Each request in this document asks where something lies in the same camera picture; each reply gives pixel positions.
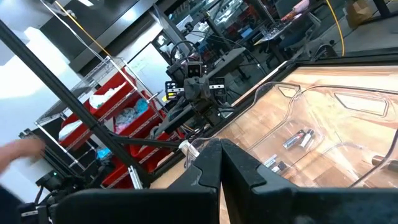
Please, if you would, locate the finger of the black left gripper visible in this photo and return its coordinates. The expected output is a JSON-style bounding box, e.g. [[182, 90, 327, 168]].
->
[[213, 77, 226, 95], [164, 80, 180, 101]]

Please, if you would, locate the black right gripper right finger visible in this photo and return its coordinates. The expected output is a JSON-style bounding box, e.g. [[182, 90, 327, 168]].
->
[[220, 138, 398, 224]]

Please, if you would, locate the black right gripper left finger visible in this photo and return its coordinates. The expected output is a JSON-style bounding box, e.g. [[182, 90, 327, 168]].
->
[[55, 138, 223, 224]]

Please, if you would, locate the silver battery with black end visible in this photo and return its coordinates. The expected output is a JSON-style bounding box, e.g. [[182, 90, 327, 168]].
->
[[263, 154, 279, 167], [282, 129, 306, 150], [271, 161, 287, 174], [299, 129, 315, 148]]

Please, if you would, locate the clear plastic bin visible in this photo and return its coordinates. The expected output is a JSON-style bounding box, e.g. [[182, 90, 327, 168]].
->
[[287, 84, 398, 189]]

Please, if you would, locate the dark battery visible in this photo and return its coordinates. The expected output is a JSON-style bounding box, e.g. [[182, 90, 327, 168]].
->
[[371, 154, 398, 172]]

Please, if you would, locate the dark grey desk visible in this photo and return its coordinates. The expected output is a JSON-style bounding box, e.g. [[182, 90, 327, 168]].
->
[[205, 46, 249, 82]]

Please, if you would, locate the white board panel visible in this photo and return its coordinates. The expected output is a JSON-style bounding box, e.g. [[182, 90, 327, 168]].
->
[[126, 42, 175, 103]]

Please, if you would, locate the red plastic storage bin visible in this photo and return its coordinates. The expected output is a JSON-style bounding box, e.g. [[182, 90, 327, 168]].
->
[[101, 130, 186, 190], [112, 90, 160, 138], [58, 70, 138, 149]]

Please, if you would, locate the white cloth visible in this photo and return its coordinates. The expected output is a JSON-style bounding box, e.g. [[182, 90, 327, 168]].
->
[[88, 82, 127, 110]]

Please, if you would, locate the black device with green light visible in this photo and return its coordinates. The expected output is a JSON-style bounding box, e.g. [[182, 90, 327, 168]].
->
[[34, 169, 65, 195]]

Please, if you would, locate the brown cardboard box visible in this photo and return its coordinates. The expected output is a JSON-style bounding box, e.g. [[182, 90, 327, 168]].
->
[[346, 0, 374, 29]]

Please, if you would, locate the person's hand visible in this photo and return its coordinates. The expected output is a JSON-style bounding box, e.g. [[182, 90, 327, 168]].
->
[[0, 139, 45, 174]]

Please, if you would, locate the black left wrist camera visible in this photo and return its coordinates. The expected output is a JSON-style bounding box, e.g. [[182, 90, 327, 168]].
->
[[185, 61, 204, 78]]

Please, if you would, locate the metal wire shelf rack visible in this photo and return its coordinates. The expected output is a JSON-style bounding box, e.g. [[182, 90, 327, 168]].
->
[[33, 55, 175, 187]]

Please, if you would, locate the yellow cable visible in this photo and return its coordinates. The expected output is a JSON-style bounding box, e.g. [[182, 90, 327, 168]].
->
[[325, 0, 346, 57], [53, 0, 113, 58]]

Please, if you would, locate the black aluminium rig frame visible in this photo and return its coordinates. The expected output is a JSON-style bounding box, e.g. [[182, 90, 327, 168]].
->
[[0, 18, 398, 190]]

